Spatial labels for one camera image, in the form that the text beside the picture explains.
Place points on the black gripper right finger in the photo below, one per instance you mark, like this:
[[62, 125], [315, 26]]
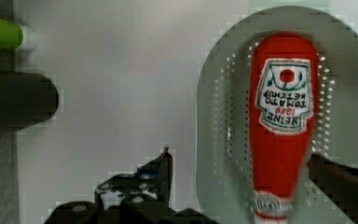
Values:
[[337, 181]]

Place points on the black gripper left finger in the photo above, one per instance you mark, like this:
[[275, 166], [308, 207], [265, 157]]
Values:
[[141, 197]]

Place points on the red plush ketchup bottle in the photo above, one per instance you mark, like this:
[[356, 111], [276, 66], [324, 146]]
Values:
[[282, 108]]

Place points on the pale green oval strainer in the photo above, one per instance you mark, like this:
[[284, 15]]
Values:
[[224, 173]]

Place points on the black cylinder object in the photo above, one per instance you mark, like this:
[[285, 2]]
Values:
[[25, 100]]

